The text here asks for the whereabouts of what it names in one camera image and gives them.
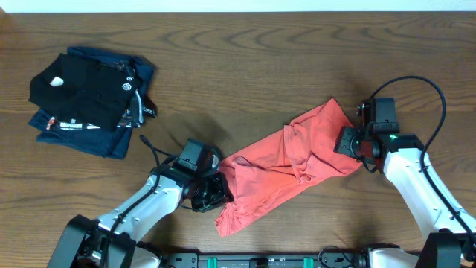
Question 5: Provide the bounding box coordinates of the red printed t-shirt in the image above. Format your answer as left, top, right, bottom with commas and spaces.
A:
215, 99, 361, 237

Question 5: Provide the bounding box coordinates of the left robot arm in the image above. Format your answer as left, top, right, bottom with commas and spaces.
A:
48, 167, 232, 267

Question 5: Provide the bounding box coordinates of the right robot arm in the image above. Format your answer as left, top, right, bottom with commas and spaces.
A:
334, 127, 475, 267

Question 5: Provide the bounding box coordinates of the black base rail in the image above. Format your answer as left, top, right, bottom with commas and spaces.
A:
159, 246, 370, 268

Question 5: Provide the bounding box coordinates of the navy folded garment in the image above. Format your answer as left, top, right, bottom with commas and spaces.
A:
28, 46, 155, 159

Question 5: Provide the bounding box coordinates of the black folded garment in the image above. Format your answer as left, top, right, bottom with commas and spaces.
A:
29, 54, 153, 131

